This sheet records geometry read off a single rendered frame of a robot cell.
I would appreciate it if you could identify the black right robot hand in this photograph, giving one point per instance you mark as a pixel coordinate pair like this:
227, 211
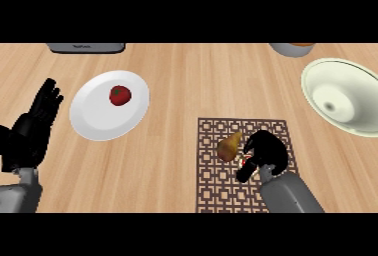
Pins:
267, 150

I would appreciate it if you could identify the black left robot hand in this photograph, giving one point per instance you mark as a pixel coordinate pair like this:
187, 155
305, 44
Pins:
28, 133

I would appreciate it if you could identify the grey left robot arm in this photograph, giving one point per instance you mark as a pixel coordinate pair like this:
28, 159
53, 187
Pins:
17, 193

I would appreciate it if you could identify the cupcake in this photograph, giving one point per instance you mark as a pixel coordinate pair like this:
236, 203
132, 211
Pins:
243, 161

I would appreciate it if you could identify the brown patterned placemat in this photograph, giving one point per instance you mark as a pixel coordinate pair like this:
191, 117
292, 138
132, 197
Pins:
218, 186

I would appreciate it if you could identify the pale cream bowl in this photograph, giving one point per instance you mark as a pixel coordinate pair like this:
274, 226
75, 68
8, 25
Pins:
344, 98

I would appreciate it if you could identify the brown pear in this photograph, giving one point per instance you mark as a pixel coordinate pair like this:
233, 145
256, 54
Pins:
228, 146

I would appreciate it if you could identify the white plate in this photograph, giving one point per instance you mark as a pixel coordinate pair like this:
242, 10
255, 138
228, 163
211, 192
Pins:
109, 105

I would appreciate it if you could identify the red tomato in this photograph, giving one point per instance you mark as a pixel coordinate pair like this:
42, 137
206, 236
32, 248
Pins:
119, 95

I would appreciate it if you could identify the grey cup with orange content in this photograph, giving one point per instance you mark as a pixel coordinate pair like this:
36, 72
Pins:
290, 49

